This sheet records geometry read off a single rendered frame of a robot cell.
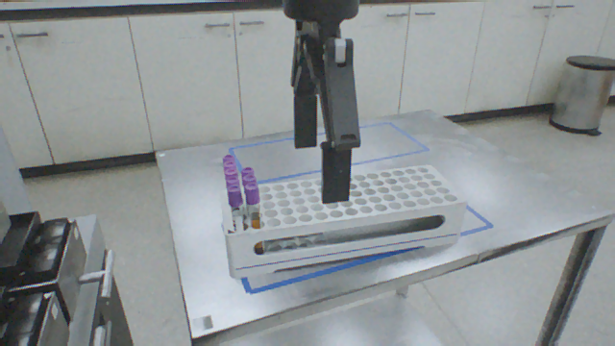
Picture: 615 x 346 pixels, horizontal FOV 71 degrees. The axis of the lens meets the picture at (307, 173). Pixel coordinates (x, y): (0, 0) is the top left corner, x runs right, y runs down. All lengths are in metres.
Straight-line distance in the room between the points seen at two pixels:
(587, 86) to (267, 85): 2.02
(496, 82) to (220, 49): 1.86
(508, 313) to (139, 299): 1.32
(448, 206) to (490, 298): 1.24
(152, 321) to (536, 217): 1.31
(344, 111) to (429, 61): 2.50
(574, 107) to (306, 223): 2.95
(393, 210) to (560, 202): 0.30
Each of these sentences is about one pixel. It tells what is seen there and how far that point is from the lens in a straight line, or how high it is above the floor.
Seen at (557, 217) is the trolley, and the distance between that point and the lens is 0.70.
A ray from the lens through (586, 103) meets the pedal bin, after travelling 3.33.
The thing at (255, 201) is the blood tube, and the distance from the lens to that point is 0.46.
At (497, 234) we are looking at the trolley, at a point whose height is 0.82.
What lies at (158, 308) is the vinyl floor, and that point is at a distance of 1.69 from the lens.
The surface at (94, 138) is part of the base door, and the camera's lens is 2.59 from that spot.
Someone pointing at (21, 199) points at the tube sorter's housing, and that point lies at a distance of 0.81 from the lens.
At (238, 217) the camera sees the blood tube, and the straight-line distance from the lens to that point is 0.47.
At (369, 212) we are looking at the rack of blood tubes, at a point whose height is 0.87.
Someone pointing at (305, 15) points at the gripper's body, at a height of 1.10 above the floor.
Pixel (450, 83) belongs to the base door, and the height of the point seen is 0.31.
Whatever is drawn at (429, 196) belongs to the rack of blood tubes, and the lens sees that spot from 0.56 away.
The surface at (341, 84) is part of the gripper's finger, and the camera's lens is 0.39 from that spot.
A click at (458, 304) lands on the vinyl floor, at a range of 1.71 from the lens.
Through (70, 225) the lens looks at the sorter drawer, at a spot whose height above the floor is 0.80.
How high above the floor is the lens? 1.17
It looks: 29 degrees down
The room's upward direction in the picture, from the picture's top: straight up
